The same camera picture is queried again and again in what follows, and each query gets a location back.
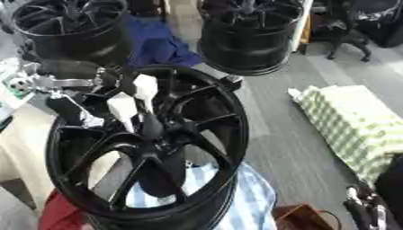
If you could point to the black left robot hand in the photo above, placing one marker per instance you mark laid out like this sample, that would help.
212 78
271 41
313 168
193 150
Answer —
68 107

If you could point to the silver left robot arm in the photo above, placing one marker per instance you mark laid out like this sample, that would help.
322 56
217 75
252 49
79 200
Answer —
21 85

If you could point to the blue white striped cloth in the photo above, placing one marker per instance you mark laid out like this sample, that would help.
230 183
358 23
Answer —
252 197

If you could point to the black bag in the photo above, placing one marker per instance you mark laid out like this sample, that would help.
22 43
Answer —
383 21

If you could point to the red cloth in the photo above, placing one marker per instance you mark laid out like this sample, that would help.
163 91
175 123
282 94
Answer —
60 212

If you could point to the black chair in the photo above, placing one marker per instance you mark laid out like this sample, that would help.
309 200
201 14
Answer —
343 33

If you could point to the black wheel rim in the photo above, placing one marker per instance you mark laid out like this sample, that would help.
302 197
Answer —
246 45
79 36

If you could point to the large black spoked wheel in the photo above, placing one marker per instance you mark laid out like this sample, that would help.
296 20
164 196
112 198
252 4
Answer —
157 167

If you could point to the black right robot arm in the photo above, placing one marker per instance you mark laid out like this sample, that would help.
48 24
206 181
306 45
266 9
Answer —
392 179

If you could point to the green white checked cloth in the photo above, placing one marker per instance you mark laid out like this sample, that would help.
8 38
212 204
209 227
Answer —
351 125

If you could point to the brown bag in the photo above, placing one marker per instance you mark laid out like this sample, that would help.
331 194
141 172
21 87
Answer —
299 218

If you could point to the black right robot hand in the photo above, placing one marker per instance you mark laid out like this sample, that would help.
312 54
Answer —
367 209

